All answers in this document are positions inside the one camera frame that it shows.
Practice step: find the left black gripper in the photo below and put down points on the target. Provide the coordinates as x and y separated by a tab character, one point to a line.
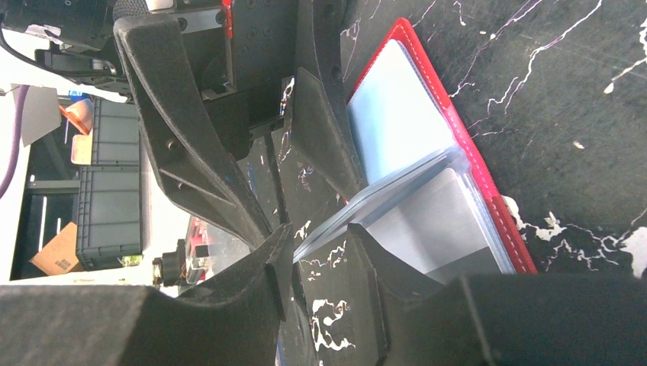
204	74

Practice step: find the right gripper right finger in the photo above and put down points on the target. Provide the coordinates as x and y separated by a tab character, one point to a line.
407	318

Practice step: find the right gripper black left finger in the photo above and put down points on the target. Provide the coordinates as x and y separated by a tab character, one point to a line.
232	318

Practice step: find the red card holder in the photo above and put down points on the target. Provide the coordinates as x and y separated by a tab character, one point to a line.
431	200

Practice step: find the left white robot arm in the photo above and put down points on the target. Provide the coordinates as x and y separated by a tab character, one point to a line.
82	43

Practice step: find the dark grey storage crate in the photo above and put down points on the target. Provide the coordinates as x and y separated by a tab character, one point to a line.
108	217

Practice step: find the brown cardboard box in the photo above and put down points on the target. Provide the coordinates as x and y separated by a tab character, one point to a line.
58	256

